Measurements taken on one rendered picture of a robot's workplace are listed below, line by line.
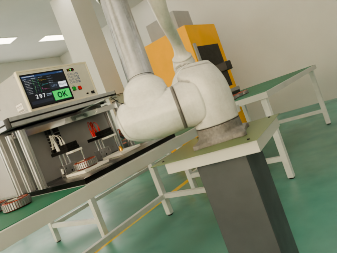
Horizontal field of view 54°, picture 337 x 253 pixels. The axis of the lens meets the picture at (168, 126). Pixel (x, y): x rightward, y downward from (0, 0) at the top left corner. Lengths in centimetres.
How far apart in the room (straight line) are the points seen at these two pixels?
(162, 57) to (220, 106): 441
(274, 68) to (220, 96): 556
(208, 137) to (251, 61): 569
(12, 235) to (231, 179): 69
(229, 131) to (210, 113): 8
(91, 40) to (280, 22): 335
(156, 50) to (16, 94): 396
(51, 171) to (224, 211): 98
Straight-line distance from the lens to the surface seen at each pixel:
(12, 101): 181
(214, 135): 109
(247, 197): 111
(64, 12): 618
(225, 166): 109
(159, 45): 547
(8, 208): 145
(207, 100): 107
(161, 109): 107
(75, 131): 194
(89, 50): 581
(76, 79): 190
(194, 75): 108
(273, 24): 658
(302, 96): 657
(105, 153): 187
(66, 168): 171
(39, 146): 181
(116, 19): 127
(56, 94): 179
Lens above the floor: 92
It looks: 4 degrees down
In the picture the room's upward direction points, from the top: 21 degrees counter-clockwise
